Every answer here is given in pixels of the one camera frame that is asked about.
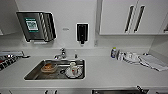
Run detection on black soap dispenser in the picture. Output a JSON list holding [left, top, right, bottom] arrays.
[[75, 22, 90, 45]]

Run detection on chrome faucet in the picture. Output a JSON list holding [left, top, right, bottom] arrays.
[[53, 47, 68, 61]]

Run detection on white mug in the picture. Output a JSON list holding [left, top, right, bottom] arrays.
[[68, 61, 78, 75]]

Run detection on white plate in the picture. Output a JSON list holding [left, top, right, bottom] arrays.
[[64, 66, 84, 79]]

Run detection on blue dish soap bottle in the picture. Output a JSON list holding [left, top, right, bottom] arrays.
[[110, 46, 118, 59]]

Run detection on orange bowl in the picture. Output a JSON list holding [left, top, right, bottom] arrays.
[[40, 62, 56, 74]]

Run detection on grey paper towel dispenser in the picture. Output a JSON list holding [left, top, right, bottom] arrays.
[[15, 10, 58, 44]]

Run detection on stainless steel sink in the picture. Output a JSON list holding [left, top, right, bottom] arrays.
[[23, 58, 86, 81]]

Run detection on items on counter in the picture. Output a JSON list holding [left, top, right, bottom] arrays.
[[138, 53, 168, 72]]

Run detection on white wall cabinet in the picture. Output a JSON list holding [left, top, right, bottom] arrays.
[[98, 0, 168, 36]]

